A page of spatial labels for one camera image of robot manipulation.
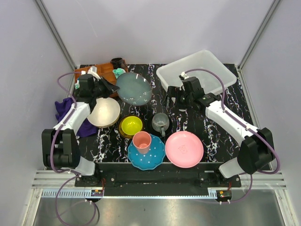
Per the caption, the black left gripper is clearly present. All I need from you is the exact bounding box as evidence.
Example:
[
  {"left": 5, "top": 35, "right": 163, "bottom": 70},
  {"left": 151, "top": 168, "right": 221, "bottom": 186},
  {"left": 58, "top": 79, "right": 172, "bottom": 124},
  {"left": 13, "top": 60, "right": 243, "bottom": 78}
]
[{"left": 91, "top": 76, "right": 119, "bottom": 98}]

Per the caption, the teal ceramic floral plate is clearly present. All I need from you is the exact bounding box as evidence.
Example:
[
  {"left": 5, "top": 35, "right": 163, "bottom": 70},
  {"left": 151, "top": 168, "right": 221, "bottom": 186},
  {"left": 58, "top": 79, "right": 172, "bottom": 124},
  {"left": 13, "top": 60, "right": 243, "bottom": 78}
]
[{"left": 116, "top": 73, "right": 152, "bottom": 106}]

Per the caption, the cream white bowl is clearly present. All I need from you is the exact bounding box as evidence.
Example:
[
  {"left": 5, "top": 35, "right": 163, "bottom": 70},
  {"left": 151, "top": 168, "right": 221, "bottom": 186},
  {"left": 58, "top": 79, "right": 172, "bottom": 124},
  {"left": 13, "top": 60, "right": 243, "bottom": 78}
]
[{"left": 87, "top": 97, "right": 120, "bottom": 128}]

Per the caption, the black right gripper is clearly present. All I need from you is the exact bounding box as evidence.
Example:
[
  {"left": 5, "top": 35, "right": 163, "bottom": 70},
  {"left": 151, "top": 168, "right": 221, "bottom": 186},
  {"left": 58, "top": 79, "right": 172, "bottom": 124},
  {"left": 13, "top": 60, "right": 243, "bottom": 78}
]
[{"left": 162, "top": 86, "right": 193, "bottom": 111}]

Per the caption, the pink plastic plate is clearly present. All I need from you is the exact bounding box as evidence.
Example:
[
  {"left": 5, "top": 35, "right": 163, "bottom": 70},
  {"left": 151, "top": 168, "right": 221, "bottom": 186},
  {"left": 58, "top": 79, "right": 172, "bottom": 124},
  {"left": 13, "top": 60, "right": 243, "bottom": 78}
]
[{"left": 165, "top": 131, "right": 204, "bottom": 168}]

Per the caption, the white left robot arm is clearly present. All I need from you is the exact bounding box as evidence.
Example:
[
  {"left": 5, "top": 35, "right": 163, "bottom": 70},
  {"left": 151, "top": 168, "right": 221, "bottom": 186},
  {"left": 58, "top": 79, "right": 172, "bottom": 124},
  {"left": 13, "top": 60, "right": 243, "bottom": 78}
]
[{"left": 41, "top": 73, "right": 120, "bottom": 186}]

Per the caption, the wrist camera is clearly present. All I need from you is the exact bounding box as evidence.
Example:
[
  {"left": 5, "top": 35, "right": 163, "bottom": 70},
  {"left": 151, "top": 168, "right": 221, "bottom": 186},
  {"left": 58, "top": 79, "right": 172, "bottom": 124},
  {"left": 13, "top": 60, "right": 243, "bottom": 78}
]
[
  {"left": 179, "top": 72, "right": 189, "bottom": 81},
  {"left": 80, "top": 66, "right": 100, "bottom": 80}
]

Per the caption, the translucent white plastic bin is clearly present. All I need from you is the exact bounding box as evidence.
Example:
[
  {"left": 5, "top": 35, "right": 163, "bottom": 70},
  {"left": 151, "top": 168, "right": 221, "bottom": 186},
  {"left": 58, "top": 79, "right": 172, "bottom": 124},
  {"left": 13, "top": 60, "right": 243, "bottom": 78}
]
[{"left": 156, "top": 50, "right": 237, "bottom": 95}]

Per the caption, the yellow plastic bowl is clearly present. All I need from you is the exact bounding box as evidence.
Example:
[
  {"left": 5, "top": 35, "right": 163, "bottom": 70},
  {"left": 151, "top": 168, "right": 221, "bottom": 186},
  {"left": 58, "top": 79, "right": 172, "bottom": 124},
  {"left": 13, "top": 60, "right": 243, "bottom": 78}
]
[{"left": 121, "top": 116, "right": 143, "bottom": 136}]

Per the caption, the blue dotted scalloped plate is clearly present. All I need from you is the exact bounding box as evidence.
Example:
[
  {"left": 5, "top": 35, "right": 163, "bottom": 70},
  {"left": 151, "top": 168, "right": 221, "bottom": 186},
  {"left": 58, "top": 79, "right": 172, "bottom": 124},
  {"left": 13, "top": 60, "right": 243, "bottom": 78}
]
[{"left": 127, "top": 134, "right": 166, "bottom": 170}]

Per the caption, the black saucer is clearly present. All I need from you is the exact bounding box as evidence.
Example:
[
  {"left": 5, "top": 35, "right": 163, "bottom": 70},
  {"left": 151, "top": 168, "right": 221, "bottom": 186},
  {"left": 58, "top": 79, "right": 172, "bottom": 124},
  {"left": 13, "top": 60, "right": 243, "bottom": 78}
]
[{"left": 144, "top": 115, "right": 173, "bottom": 137}]

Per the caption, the grey ceramic mug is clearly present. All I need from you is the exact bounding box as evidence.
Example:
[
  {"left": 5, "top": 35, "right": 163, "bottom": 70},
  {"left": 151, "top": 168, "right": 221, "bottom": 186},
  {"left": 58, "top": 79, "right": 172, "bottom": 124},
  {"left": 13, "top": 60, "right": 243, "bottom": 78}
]
[{"left": 151, "top": 113, "right": 170, "bottom": 137}]

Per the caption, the mint green rolled cloth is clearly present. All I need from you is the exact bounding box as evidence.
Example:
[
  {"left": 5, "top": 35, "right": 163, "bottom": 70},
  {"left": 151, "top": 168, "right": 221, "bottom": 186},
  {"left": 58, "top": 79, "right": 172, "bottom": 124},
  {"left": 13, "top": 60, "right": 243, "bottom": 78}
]
[{"left": 112, "top": 68, "right": 126, "bottom": 79}]

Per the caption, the amber transparent plate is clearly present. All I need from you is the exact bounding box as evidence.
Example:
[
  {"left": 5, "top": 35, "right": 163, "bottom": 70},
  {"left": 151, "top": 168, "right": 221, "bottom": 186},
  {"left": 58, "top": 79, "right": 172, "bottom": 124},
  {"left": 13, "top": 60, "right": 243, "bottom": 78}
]
[{"left": 119, "top": 115, "right": 144, "bottom": 138}]

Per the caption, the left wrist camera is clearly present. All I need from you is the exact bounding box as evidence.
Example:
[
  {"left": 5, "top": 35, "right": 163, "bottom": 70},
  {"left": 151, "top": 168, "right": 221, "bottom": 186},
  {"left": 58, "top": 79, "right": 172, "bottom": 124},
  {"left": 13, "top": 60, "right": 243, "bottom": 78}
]
[{"left": 80, "top": 66, "right": 100, "bottom": 80}]

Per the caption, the purple cloth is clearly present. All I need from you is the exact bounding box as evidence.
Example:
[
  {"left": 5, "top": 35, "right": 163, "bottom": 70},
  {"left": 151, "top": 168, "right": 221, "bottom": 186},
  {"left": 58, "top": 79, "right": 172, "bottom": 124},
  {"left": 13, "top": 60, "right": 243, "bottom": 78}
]
[{"left": 54, "top": 97, "right": 97, "bottom": 138}]

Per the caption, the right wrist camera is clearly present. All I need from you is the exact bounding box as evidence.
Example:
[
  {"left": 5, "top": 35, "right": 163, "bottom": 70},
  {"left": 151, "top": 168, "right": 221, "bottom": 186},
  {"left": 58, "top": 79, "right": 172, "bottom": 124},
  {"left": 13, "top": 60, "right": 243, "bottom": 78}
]
[{"left": 179, "top": 72, "right": 189, "bottom": 81}]

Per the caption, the dark brown cup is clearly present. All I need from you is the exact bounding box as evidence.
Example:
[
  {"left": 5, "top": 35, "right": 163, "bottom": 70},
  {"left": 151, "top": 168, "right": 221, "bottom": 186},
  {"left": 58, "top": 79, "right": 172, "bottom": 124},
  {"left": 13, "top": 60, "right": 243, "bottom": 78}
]
[{"left": 110, "top": 57, "right": 127, "bottom": 70}]

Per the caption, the orange wooden divided tray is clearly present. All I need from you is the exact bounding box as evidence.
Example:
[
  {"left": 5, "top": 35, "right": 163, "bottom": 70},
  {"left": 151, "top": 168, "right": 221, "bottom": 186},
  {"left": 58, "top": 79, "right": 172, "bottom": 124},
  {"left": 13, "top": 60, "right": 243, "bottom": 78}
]
[{"left": 74, "top": 63, "right": 117, "bottom": 85}]

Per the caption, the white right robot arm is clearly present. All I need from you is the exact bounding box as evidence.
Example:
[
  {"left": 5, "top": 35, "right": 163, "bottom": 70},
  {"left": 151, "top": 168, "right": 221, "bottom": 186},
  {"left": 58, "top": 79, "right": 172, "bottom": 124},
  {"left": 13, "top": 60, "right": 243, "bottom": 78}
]
[{"left": 167, "top": 77, "right": 279, "bottom": 187}]

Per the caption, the teal white patterned cloth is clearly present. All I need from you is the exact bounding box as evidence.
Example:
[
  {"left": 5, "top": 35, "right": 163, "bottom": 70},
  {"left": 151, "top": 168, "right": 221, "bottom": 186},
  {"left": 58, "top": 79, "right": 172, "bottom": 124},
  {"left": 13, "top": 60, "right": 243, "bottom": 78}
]
[{"left": 74, "top": 81, "right": 79, "bottom": 89}]

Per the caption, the pink plastic cup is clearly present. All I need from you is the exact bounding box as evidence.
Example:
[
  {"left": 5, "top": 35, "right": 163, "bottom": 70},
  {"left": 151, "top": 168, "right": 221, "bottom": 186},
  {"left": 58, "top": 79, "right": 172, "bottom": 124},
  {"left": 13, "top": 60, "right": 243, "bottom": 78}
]
[{"left": 132, "top": 131, "right": 151, "bottom": 154}]

